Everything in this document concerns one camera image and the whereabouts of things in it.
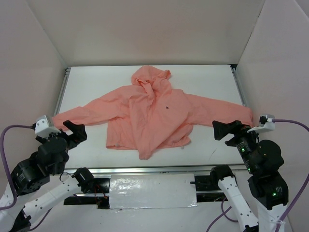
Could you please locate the salmon pink hooded jacket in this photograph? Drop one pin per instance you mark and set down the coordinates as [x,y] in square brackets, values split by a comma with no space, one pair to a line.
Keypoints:
[150,114]

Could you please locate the white foil covered panel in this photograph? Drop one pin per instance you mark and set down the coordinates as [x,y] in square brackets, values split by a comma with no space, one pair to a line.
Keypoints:
[152,191]

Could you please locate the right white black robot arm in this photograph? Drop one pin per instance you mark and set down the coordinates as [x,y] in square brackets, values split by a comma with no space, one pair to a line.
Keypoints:
[271,196]

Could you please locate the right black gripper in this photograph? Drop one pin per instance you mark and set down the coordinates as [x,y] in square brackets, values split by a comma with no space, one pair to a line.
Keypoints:
[233,134]

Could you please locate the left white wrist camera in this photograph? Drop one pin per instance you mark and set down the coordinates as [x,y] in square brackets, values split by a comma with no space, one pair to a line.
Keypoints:
[44,126]

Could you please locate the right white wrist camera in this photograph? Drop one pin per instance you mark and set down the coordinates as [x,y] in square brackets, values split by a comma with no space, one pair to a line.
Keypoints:
[266,124]

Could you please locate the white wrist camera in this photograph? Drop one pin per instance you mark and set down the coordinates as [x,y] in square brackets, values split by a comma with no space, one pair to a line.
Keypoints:
[44,126]
[266,124]

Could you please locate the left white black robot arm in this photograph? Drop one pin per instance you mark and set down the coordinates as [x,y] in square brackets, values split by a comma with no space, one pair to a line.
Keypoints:
[17,211]

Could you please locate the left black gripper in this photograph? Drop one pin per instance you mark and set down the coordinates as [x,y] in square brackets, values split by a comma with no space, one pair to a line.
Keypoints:
[68,138]

